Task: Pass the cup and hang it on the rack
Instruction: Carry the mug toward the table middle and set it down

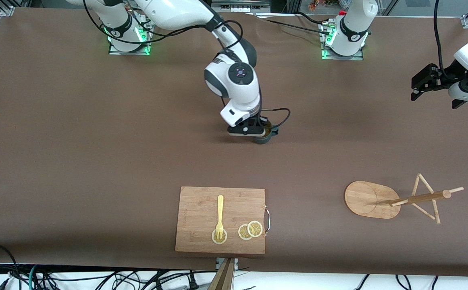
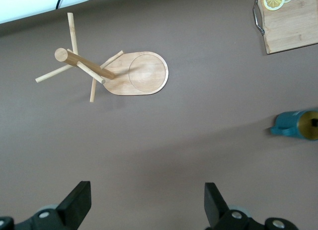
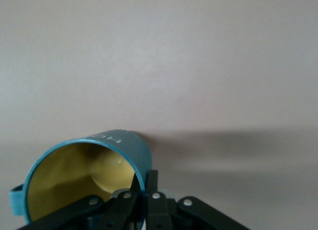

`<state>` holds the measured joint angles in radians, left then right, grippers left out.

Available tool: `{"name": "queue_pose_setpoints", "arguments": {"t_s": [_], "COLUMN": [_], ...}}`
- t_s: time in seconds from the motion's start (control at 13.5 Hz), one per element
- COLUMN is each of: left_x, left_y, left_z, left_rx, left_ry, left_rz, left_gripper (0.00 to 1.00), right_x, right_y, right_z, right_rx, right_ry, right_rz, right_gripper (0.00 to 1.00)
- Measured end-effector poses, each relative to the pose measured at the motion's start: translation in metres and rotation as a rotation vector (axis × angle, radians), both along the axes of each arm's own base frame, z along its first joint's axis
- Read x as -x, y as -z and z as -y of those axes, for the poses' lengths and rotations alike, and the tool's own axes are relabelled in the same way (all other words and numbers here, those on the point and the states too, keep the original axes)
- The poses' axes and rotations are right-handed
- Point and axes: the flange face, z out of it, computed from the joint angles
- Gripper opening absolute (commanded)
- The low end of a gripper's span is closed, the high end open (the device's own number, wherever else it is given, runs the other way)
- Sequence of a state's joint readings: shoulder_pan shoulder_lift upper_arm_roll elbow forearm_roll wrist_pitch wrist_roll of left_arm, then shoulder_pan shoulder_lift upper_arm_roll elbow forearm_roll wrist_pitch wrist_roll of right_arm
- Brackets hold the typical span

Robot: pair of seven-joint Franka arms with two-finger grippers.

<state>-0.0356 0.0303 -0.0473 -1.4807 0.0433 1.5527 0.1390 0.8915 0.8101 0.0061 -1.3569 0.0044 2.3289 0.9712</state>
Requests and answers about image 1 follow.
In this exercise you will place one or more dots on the wooden beam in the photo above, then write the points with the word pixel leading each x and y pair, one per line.
pixel 222 280

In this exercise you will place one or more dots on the lemon slice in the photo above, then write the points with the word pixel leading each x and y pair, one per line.
pixel 242 233
pixel 255 228
pixel 214 239

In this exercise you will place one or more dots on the metal bracket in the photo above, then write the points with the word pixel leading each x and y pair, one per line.
pixel 236 264

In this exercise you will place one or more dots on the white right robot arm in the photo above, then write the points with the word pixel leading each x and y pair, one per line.
pixel 238 80

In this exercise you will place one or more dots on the wooden cup rack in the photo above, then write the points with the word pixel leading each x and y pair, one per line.
pixel 367 199

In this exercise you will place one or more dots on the grey power strip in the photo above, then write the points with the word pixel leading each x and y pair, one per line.
pixel 240 6

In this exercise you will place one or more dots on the dark teal mug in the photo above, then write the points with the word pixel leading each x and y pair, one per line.
pixel 263 140

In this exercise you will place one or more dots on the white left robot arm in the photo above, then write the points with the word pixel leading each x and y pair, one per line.
pixel 352 36

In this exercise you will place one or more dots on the yellow plastic fork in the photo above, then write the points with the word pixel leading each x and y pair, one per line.
pixel 220 209

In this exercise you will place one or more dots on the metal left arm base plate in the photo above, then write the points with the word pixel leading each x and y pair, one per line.
pixel 358 57

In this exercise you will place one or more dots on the brown table cover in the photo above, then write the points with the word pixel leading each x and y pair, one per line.
pixel 96 193

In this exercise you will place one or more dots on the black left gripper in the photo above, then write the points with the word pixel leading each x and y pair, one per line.
pixel 446 75

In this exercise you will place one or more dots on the bamboo cutting board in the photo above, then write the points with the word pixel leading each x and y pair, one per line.
pixel 197 213

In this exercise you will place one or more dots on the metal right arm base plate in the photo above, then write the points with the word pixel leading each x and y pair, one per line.
pixel 115 51

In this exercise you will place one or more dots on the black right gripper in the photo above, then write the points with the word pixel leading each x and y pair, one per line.
pixel 263 122

